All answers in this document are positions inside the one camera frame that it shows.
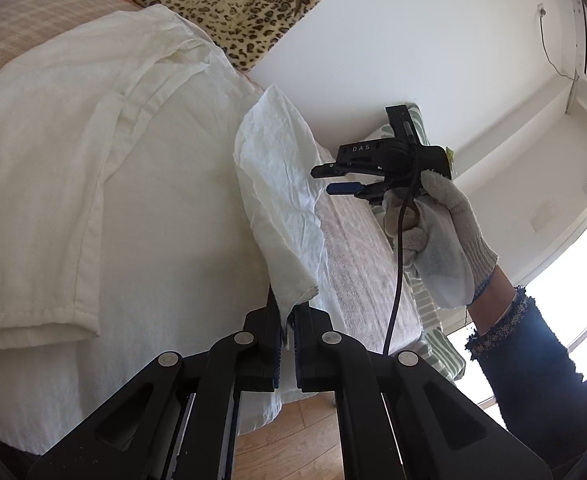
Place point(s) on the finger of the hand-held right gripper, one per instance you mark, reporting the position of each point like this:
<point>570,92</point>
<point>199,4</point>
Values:
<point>326,170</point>
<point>343,188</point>

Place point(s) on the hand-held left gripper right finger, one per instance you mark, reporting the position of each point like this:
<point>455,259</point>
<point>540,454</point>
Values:
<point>298,360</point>

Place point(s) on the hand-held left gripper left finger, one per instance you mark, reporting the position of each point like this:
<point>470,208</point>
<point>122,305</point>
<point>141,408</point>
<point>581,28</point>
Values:
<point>276,355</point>

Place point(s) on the white long-sleeved shirt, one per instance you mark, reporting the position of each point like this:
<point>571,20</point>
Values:
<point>123,160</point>

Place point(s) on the person's right forearm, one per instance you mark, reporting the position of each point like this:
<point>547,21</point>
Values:
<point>533,360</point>

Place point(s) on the person's right hand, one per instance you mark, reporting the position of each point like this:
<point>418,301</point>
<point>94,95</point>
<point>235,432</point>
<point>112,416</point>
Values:
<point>448,240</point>

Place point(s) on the leopard print cushion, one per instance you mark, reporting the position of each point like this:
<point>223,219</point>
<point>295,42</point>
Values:
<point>233,10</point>

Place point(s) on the pink plaid blanket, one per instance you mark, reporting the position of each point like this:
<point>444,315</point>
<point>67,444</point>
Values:
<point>33,15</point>

